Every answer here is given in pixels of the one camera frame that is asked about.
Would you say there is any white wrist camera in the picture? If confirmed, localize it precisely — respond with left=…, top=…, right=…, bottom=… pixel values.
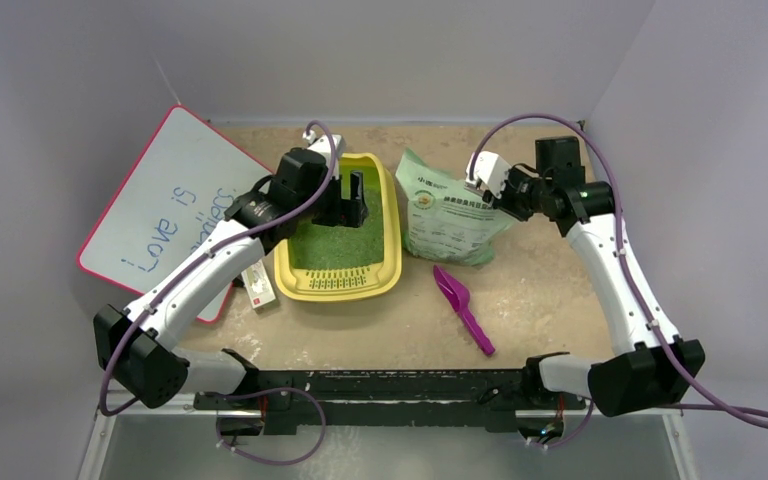
left=302, top=131, right=346, bottom=162
left=464, top=151, right=512, bottom=198

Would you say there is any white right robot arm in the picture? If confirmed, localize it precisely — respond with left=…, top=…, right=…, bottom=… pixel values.
left=467, top=136, right=706, bottom=417

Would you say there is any green cat litter bag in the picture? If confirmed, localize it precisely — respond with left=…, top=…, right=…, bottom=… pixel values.
left=396, top=148, right=515, bottom=266

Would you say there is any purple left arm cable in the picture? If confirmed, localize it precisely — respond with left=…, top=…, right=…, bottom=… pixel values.
left=97, top=119, right=339, bottom=419

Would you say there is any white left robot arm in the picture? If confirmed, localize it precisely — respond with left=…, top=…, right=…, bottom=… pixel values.
left=93, top=147, right=368, bottom=416

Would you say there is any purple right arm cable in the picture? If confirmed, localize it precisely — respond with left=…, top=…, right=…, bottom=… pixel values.
left=466, top=113, right=768, bottom=431

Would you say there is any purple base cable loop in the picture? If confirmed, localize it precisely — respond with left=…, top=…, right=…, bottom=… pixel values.
left=215, top=386, right=328, bottom=467

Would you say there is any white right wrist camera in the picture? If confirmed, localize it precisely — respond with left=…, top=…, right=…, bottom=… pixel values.
left=464, top=151, right=512, bottom=198

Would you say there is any small white red box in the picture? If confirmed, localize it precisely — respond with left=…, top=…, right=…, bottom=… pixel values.
left=240, top=259, right=277, bottom=310

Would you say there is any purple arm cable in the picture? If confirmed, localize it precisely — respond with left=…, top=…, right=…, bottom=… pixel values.
left=466, top=113, right=768, bottom=431
left=97, top=119, right=339, bottom=419

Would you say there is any magenta plastic litter scoop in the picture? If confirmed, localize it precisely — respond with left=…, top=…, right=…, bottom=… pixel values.
left=432, top=265, right=495, bottom=357

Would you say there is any yellow litter box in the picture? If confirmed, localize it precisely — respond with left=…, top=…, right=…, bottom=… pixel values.
left=274, top=153, right=402, bottom=303

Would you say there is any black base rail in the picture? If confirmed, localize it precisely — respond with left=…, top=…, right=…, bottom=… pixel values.
left=194, top=366, right=584, bottom=436

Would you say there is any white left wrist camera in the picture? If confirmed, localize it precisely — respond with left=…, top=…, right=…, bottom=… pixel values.
left=302, top=131, right=346, bottom=162

